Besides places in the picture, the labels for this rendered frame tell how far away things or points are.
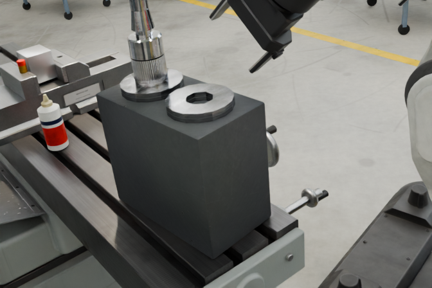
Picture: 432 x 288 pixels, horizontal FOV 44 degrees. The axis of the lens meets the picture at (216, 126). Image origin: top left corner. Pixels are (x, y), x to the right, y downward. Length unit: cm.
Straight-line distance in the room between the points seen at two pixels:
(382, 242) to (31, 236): 75
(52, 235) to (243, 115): 53
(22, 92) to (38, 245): 30
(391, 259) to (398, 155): 149
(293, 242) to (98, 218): 30
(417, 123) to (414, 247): 41
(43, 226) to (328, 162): 179
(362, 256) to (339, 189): 122
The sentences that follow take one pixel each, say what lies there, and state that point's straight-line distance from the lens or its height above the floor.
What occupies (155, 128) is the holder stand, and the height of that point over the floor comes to 111.
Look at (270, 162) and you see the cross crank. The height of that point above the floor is 60.
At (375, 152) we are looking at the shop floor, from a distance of 272.
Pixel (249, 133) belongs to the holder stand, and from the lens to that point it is 69.
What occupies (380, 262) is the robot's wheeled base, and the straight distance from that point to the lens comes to 124.
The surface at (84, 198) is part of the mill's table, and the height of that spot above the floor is 93.
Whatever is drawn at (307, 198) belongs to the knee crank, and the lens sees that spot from 152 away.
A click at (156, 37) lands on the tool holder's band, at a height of 120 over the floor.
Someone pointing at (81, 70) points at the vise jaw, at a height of 102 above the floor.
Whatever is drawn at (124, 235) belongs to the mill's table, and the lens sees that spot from 80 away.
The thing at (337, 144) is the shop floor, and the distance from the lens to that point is 277.
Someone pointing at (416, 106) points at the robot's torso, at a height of 101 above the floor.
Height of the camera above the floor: 143
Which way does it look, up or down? 28 degrees down
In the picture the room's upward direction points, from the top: 6 degrees counter-clockwise
